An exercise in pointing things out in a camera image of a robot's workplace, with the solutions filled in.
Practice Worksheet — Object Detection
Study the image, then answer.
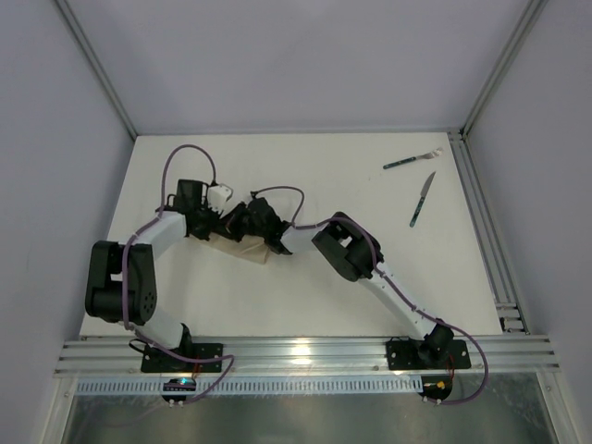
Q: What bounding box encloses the beige cloth napkin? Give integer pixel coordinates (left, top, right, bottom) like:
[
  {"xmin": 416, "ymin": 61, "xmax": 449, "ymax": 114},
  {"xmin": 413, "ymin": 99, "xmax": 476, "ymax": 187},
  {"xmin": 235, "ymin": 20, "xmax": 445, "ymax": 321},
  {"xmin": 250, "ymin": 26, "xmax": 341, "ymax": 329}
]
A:
[{"xmin": 208, "ymin": 235, "xmax": 271, "ymax": 265}]

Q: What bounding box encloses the green handled knife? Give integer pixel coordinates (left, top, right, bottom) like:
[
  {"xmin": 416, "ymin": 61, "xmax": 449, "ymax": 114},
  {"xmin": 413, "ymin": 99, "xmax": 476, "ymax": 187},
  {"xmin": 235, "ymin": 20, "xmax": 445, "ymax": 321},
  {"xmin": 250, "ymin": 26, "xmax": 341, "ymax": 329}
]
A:
[{"xmin": 409, "ymin": 171, "xmax": 437, "ymax": 228}]

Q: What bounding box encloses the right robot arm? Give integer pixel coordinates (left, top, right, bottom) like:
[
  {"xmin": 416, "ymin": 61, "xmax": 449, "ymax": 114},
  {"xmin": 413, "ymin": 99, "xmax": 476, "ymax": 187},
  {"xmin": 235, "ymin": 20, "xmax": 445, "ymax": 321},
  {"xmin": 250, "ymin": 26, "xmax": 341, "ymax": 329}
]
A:
[{"xmin": 214, "ymin": 198, "xmax": 454, "ymax": 368}]

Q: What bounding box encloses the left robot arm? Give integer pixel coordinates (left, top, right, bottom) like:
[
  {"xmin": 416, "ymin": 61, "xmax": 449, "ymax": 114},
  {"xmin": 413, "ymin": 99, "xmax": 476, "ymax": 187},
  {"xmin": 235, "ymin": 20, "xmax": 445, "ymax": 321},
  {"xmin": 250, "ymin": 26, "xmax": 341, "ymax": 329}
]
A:
[{"xmin": 84, "ymin": 179, "xmax": 233, "ymax": 363}]

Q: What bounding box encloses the left controller board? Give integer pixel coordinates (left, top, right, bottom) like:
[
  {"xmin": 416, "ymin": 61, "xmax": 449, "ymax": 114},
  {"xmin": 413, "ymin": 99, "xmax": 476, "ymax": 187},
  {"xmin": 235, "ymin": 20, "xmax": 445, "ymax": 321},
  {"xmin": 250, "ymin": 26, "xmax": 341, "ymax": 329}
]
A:
[{"xmin": 161, "ymin": 376, "xmax": 197, "ymax": 404}]

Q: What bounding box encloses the controller board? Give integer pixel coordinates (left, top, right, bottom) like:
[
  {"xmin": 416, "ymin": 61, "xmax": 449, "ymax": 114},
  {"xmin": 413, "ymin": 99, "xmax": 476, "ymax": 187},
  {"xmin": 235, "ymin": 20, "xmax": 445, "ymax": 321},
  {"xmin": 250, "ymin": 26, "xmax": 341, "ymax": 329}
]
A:
[
  {"xmin": 420, "ymin": 376, "xmax": 453, "ymax": 402},
  {"xmin": 161, "ymin": 376, "xmax": 197, "ymax": 404}
]

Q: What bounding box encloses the right controller board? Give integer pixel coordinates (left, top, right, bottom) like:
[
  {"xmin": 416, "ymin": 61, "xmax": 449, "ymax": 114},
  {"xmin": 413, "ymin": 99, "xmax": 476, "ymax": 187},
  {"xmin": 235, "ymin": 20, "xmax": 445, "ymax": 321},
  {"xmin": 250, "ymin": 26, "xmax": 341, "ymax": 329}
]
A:
[{"xmin": 420, "ymin": 376, "xmax": 453, "ymax": 402}]

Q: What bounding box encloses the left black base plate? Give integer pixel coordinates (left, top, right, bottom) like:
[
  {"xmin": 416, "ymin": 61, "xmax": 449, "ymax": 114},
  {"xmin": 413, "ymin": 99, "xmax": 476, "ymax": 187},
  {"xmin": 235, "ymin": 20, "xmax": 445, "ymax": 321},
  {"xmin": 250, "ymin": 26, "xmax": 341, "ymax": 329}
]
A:
[{"xmin": 141, "ymin": 342, "xmax": 224, "ymax": 374}]

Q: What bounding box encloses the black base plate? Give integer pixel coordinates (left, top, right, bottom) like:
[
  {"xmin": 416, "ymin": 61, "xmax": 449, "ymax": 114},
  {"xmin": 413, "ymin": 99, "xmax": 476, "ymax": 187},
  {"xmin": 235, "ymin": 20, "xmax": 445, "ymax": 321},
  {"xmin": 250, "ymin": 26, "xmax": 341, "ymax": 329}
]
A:
[
  {"xmin": 141, "ymin": 342, "xmax": 224, "ymax": 374},
  {"xmin": 385, "ymin": 338, "xmax": 472, "ymax": 371}
]

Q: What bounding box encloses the left aluminium frame post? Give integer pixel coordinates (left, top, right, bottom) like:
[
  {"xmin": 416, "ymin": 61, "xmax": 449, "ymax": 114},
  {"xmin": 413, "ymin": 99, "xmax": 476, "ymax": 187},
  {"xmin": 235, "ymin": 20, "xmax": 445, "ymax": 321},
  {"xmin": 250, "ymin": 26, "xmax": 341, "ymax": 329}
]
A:
[{"xmin": 52, "ymin": 0, "xmax": 139, "ymax": 142}]

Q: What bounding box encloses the aluminium frame post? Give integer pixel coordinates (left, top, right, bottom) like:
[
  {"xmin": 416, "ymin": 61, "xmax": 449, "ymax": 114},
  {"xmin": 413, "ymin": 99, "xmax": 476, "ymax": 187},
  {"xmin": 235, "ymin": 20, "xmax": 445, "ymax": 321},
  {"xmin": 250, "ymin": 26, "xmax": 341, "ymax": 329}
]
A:
[
  {"xmin": 460, "ymin": 0, "xmax": 548, "ymax": 138},
  {"xmin": 52, "ymin": 0, "xmax": 139, "ymax": 142}
]

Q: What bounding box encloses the slotted grey cable duct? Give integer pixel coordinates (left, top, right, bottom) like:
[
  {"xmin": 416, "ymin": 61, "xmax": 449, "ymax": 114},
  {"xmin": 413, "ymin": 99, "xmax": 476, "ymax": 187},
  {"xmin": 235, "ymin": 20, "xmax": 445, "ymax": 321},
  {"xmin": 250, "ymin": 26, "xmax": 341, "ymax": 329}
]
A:
[{"xmin": 75, "ymin": 374, "xmax": 421, "ymax": 396}]

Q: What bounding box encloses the green handled fork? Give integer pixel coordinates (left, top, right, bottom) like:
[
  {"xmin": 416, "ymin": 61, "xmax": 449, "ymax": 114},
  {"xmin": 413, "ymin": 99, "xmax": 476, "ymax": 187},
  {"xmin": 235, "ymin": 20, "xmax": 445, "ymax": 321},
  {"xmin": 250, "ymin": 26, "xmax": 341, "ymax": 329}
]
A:
[{"xmin": 382, "ymin": 147, "xmax": 443, "ymax": 170}]

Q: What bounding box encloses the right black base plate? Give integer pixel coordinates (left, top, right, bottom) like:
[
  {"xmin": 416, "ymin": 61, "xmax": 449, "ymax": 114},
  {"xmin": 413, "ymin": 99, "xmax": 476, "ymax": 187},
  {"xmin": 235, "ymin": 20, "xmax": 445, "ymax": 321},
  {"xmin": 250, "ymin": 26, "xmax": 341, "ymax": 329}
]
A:
[{"xmin": 385, "ymin": 338, "xmax": 472, "ymax": 371}]

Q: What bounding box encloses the aluminium front rail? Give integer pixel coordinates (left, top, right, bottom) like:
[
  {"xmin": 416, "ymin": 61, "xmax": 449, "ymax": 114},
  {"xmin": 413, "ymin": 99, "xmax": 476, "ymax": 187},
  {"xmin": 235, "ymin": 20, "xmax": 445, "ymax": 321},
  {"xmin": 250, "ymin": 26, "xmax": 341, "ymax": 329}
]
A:
[{"xmin": 54, "ymin": 335, "xmax": 561, "ymax": 377}]

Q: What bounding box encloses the aluminium rail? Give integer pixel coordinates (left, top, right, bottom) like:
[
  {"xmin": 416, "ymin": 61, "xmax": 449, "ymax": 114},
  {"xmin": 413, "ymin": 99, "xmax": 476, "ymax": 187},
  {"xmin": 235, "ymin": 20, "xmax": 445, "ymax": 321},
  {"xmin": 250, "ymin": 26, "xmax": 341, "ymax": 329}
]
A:
[
  {"xmin": 54, "ymin": 335, "xmax": 561, "ymax": 377},
  {"xmin": 448, "ymin": 129, "xmax": 530, "ymax": 335}
]

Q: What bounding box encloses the aluminium right side rail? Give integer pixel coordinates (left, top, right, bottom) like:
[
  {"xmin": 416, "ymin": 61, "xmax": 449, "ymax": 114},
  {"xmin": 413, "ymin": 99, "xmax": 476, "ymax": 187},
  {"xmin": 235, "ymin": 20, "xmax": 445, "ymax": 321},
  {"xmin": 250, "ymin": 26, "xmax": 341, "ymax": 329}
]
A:
[{"xmin": 448, "ymin": 129, "xmax": 530, "ymax": 335}]

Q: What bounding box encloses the right aluminium frame post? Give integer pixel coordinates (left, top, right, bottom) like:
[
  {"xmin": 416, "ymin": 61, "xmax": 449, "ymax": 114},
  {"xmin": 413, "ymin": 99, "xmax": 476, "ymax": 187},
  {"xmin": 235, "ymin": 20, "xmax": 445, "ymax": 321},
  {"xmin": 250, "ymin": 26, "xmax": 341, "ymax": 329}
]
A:
[{"xmin": 460, "ymin": 0, "xmax": 548, "ymax": 138}]

